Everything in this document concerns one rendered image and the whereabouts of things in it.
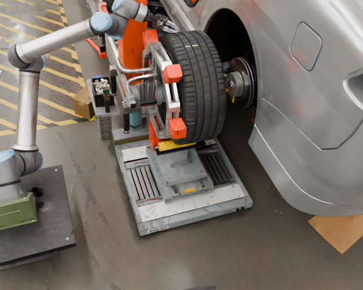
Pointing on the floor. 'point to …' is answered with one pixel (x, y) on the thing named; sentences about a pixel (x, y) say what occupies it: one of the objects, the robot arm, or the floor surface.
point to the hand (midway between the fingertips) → (176, 30)
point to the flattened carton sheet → (343, 229)
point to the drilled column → (105, 127)
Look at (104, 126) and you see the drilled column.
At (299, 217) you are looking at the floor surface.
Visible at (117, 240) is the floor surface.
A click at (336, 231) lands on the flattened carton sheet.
